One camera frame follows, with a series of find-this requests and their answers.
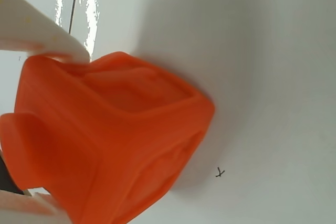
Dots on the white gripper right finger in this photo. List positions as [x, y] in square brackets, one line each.
[39, 35]

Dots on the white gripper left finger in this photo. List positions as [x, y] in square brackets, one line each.
[23, 211]

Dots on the orange cube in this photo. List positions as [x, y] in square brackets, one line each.
[105, 134]

